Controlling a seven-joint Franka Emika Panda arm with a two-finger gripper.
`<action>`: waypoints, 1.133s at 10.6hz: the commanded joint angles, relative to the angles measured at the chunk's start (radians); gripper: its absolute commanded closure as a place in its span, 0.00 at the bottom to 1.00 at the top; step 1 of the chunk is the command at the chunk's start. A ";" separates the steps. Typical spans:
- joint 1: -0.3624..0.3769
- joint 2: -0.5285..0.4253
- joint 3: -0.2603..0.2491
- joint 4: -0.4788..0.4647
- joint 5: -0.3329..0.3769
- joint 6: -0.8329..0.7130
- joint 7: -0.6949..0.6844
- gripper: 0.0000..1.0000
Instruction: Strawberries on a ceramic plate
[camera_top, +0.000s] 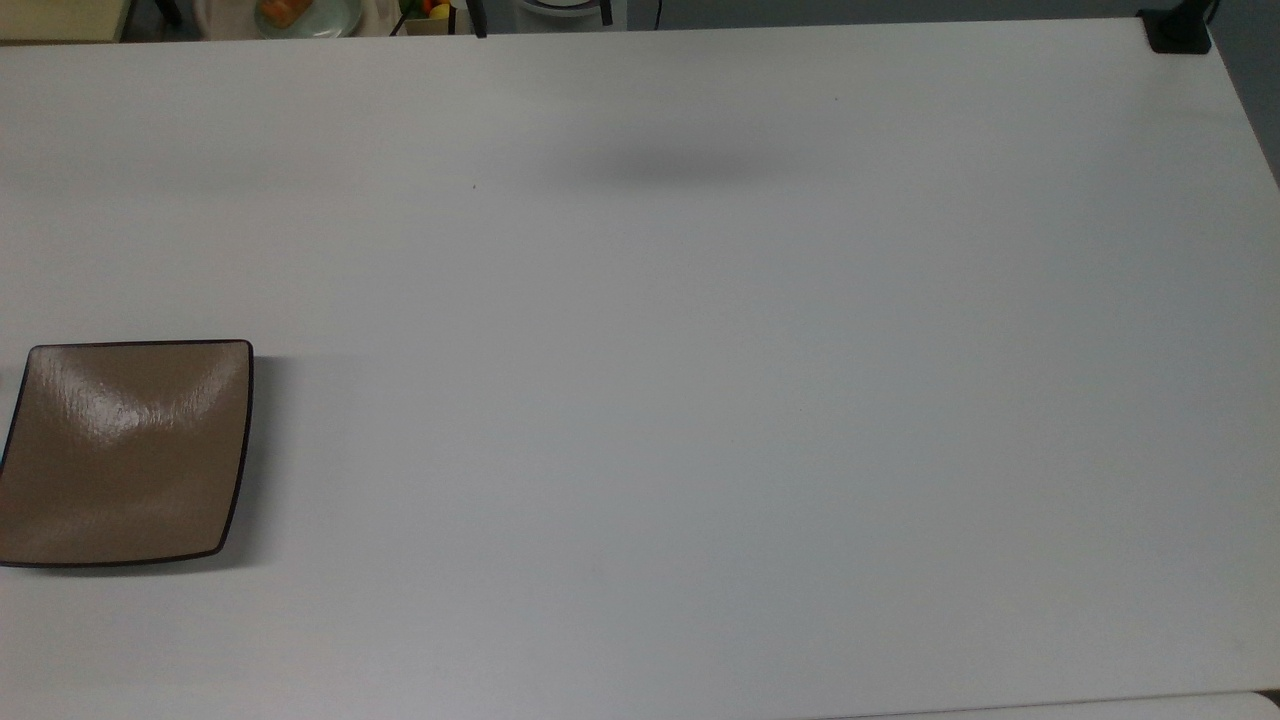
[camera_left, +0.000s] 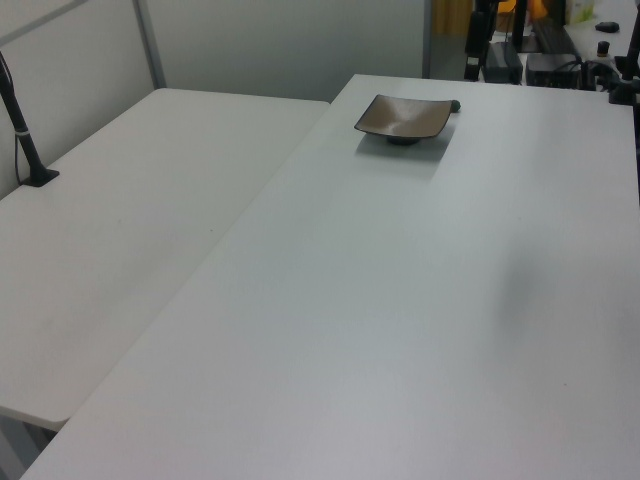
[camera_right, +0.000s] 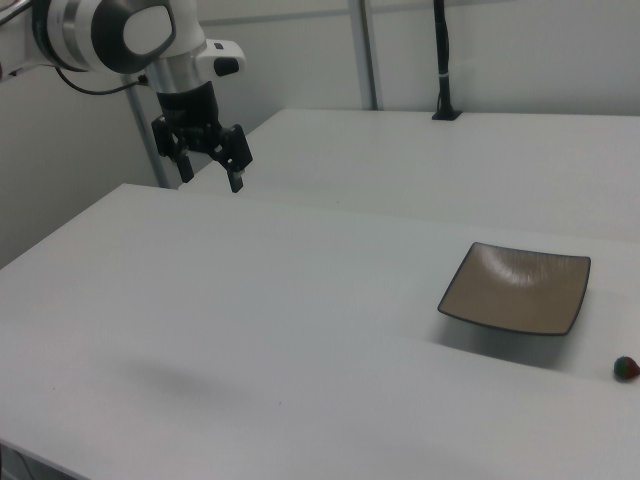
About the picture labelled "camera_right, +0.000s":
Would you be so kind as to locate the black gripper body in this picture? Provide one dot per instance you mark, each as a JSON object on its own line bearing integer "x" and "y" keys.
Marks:
{"x": 190, "y": 107}

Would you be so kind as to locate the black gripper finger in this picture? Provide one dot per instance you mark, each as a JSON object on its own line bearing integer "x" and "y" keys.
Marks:
{"x": 172, "y": 145}
{"x": 236, "y": 155}

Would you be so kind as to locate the red toy strawberry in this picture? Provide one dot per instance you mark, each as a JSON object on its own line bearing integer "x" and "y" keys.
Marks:
{"x": 626, "y": 369}

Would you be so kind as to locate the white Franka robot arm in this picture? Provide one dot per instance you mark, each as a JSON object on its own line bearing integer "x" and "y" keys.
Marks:
{"x": 150, "y": 30}

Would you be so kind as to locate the square brown ceramic plate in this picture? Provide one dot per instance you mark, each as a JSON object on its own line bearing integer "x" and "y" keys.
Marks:
{"x": 520, "y": 292}

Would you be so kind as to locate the black pole with base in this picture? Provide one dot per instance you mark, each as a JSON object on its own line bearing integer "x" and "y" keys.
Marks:
{"x": 443, "y": 55}

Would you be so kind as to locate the grey metal wall post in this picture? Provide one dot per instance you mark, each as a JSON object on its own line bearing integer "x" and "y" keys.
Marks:
{"x": 367, "y": 55}
{"x": 150, "y": 145}

